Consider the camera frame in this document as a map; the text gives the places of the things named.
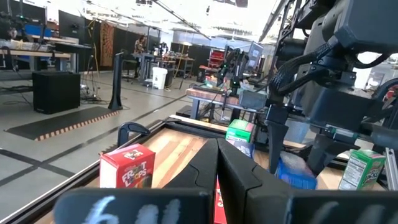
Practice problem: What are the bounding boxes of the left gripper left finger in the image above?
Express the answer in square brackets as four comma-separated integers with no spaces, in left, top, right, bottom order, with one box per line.
[52,138,219,224]

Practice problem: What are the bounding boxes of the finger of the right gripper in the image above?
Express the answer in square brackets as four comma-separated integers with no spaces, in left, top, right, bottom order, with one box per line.
[265,105,290,175]
[305,133,362,176]

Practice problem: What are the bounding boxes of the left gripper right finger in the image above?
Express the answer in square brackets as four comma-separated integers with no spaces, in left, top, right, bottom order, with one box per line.
[217,138,398,224]

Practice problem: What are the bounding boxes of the red Froot Loops cereal box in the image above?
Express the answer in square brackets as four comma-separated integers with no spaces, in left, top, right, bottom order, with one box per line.
[99,142,156,189]
[213,179,228,224]

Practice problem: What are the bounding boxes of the blue Frosted Flakes cereal box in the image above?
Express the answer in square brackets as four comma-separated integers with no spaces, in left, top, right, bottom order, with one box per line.
[275,151,318,190]
[229,139,255,159]

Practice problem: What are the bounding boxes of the green Apple Jacks cereal box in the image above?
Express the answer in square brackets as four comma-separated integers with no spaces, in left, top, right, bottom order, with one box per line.
[338,148,387,191]
[225,119,256,144]

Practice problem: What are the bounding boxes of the wooden background table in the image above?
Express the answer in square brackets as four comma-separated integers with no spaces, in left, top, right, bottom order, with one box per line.
[185,88,269,123]

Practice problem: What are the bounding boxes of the black table clamp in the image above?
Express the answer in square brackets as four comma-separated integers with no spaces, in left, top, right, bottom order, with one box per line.
[117,121,150,147]

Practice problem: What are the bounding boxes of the red tool cabinet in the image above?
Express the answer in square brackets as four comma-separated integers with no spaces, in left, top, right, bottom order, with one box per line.
[207,49,225,70]

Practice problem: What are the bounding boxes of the white trash bin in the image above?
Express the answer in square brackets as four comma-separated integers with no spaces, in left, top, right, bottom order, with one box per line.
[152,66,169,91]

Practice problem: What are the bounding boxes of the person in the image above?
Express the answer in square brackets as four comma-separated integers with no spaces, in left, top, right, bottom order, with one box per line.
[134,35,147,54]

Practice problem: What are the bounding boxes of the black cabinet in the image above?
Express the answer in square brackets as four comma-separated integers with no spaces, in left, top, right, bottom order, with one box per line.
[32,71,81,115]

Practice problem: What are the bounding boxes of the long workbench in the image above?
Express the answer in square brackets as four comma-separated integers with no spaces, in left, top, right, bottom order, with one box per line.
[0,46,74,73]

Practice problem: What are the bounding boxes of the black table frame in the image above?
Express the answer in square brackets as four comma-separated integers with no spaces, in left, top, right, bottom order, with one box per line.
[0,116,229,224]

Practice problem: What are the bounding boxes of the black pedestal stand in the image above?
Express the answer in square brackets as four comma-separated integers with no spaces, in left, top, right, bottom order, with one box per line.
[108,52,124,111]

